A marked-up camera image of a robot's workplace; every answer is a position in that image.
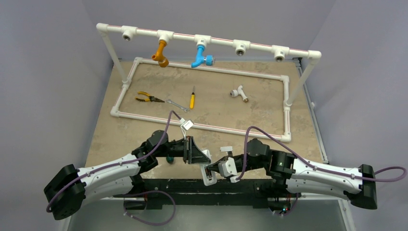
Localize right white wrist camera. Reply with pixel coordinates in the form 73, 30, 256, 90
221, 163, 240, 183

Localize yellow handled pliers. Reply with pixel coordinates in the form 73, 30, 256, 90
135, 91, 165, 103

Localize purple cable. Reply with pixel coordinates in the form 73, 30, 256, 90
46, 110, 177, 226
237, 126, 408, 218

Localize orange plastic faucet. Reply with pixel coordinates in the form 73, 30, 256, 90
152, 40, 169, 67

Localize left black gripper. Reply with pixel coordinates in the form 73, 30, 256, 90
154, 135, 210, 164

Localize white battery cover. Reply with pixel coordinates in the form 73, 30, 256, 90
220, 146, 233, 152

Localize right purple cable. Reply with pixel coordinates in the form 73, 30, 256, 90
237, 126, 408, 218

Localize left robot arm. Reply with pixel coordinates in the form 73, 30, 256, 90
44, 130, 211, 220

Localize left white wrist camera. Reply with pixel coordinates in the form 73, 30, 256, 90
180, 118, 194, 131

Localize green handled screwdriver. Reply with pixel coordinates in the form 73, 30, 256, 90
166, 156, 174, 164

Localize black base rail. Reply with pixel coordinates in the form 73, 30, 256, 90
122, 179, 301, 212

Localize small silver wrench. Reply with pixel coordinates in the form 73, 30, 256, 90
166, 99, 190, 112

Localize white PVC pipe frame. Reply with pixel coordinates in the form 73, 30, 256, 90
96, 23, 322, 143

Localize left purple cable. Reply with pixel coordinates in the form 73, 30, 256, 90
46, 110, 177, 226

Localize blue plastic faucet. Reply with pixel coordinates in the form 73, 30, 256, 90
191, 45, 215, 68

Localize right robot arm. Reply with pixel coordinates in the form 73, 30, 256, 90
200, 139, 377, 210

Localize white AC remote control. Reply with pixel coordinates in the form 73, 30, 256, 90
199, 149, 217, 186

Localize yellow handled screwdriver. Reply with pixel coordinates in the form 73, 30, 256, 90
189, 86, 195, 109

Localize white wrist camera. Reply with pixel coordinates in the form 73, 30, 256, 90
221, 163, 240, 183
180, 118, 194, 131

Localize aluminium table frame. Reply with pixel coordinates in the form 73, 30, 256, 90
59, 57, 356, 231

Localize white plastic faucet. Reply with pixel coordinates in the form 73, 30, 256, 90
230, 85, 249, 103

